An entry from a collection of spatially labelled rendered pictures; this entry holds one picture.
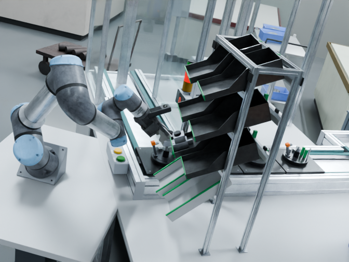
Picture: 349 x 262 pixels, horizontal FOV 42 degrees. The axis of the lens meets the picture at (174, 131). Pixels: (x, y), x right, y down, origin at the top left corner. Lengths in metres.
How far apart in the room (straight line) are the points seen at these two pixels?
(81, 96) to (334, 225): 1.36
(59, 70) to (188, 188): 0.69
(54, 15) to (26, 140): 5.14
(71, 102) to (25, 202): 0.58
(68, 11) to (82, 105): 5.30
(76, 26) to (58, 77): 5.24
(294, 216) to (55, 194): 1.12
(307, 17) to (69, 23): 4.25
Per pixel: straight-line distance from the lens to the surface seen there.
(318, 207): 2.41
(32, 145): 1.93
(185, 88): 2.24
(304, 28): 8.73
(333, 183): 2.54
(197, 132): 1.64
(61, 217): 1.94
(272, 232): 2.11
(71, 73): 1.64
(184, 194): 1.84
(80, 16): 6.82
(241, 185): 2.23
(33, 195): 2.05
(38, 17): 7.10
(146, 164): 2.13
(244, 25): 3.25
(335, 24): 8.78
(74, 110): 1.62
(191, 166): 1.73
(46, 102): 1.80
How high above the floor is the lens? 2.09
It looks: 27 degrees down
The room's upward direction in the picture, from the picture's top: 12 degrees clockwise
